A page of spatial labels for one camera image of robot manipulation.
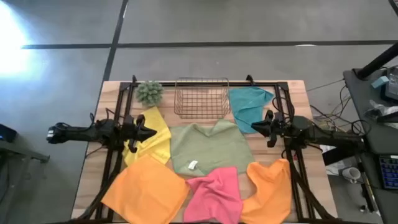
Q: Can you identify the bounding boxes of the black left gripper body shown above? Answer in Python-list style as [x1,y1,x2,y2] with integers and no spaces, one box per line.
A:
[119,113,147,154]

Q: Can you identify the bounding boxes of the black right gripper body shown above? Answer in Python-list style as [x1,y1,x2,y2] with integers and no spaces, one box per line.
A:
[264,109,285,149]

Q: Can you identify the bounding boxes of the yellow microfiber towel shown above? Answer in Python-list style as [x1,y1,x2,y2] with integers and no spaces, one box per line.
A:
[123,106,172,167]

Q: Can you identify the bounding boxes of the teal microfiber towel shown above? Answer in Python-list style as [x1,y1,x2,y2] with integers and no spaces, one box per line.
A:
[228,86,275,134]

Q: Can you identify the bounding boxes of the green microfiber towel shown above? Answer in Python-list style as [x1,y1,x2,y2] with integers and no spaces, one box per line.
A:
[169,119,255,177]

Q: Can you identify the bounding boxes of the wire basket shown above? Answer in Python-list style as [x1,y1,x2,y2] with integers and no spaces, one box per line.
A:
[173,77,231,119]

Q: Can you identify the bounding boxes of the pink microfiber towel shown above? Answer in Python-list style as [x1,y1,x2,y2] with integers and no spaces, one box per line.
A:
[183,166,243,224]

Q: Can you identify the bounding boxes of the orange microfiber towel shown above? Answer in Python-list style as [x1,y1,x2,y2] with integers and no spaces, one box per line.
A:
[101,154,191,224]
[240,158,293,224]

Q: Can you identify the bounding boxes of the artificial green potted plant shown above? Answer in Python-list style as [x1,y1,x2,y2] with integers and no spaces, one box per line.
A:
[135,80,165,106]

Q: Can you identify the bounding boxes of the white bag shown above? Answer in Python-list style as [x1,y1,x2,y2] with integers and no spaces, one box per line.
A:
[325,146,346,175]

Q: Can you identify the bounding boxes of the white mug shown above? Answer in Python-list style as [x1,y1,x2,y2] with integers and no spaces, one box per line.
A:
[341,167,362,184]

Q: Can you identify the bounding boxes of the crumpled clear plastic bag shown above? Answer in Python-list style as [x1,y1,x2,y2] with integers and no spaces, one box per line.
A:
[363,99,398,123]

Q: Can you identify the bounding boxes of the grey side desk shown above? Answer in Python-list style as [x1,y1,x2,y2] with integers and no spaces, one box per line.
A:
[343,67,398,224]

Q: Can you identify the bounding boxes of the grey metal stand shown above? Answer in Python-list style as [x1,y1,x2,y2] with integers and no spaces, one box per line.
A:
[0,139,50,224]

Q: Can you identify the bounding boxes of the light blue box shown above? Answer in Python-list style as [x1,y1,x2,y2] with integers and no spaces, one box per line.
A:
[371,75,390,90]

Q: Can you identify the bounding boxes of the black box device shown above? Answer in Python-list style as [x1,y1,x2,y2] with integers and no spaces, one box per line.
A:
[0,123,18,143]

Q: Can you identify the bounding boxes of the black pole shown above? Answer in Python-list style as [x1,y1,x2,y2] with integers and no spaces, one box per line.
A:
[356,42,398,80]

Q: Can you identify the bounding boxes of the dark keyboard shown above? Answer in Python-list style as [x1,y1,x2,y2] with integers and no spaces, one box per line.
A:
[378,154,398,190]

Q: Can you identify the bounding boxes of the dark desk device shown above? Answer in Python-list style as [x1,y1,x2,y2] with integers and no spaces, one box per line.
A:
[384,65,398,102]

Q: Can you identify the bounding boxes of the black metal table frame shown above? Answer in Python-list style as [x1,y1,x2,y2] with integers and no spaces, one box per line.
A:
[73,74,343,224]

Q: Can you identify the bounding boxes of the tangled black floor cables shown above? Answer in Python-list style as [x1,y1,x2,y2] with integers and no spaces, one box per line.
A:
[306,79,373,136]

